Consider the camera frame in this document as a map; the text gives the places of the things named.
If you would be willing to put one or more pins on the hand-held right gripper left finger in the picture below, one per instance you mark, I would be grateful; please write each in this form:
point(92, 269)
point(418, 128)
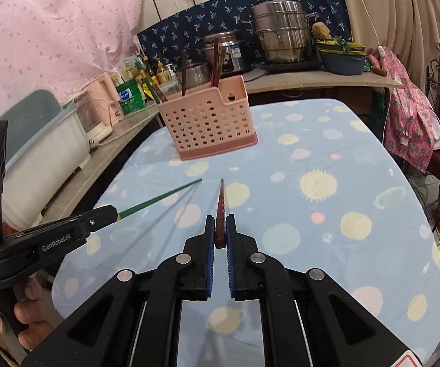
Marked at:
point(209, 260)

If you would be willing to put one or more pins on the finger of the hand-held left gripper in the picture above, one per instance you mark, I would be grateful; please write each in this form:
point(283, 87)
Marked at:
point(101, 220)

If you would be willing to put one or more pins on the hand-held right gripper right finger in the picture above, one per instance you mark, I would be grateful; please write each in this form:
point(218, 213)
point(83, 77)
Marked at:
point(230, 263)

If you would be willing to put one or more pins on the dark red twisted chopstick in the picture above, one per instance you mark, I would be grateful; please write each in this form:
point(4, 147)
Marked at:
point(221, 214)

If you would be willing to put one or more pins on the wide green chopstick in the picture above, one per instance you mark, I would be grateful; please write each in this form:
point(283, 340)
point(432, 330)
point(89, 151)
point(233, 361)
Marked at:
point(158, 197)

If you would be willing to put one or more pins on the pink perforated utensil holder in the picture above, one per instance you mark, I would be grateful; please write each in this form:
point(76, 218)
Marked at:
point(204, 122)

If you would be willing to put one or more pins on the brown chopstick gold band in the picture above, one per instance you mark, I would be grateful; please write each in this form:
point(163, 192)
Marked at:
point(221, 67)
point(184, 72)

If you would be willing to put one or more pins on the person's left hand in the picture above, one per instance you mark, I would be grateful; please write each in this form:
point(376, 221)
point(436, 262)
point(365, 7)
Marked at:
point(32, 309)

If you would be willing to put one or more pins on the white storage box blue lid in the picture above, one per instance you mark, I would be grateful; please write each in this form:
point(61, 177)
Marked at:
point(48, 153)

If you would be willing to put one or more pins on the light blue dotted tablecloth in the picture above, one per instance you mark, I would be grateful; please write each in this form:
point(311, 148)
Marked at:
point(319, 237)

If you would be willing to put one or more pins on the grey side counter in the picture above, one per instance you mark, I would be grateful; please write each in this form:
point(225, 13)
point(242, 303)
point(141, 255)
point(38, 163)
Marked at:
point(128, 126)

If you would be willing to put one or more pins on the pink kitchen appliance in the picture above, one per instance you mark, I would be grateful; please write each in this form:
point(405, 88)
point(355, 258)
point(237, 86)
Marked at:
point(107, 95)

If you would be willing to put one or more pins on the green tin can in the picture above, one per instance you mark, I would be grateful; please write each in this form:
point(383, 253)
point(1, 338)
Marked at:
point(130, 97)

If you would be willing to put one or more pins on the dark brown chopstick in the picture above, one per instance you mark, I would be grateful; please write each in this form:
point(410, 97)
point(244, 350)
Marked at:
point(161, 93)

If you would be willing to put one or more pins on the white green carton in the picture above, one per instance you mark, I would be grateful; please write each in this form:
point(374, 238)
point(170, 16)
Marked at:
point(126, 67)

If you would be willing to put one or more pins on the yellow condiment bottle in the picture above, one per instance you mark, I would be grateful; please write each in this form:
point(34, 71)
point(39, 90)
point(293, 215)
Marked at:
point(162, 74)

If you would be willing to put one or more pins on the small steel pot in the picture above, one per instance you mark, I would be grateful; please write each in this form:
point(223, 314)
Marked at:
point(197, 74)

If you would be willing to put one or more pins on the reddish brown chopstick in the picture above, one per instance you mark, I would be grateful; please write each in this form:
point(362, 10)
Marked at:
point(215, 63)

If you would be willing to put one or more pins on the pink dotted cloth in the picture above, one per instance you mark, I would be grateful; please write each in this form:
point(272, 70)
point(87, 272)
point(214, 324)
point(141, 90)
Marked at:
point(51, 26)

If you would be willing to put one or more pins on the black induction cooker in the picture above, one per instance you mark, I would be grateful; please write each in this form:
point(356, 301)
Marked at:
point(273, 68)

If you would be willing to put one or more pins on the wooden shelf board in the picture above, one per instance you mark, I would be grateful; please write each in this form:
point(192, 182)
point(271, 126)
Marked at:
point(319, 80)

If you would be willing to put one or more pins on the steel pot with lid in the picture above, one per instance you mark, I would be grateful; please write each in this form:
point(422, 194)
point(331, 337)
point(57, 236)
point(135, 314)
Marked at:
point(231, 51)

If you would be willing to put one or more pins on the pink pineapple print garment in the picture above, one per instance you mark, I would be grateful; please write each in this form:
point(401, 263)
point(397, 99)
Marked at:
point(411, 122)

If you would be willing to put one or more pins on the blue grey basin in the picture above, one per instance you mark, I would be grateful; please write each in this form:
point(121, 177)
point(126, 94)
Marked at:
point(342, 63)

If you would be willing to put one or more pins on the navy printed cloth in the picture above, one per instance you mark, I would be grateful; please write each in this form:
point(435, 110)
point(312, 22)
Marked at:
point(204, 11)

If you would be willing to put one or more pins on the large steel steamer pot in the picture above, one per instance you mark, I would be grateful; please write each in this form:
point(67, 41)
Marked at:
point(281, 34)

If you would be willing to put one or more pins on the yellow sponge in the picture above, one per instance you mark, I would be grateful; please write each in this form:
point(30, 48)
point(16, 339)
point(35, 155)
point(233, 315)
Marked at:
point(321, 30)

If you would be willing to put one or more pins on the beige curtain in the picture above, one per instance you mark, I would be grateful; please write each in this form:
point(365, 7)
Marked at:
point(403, 4)

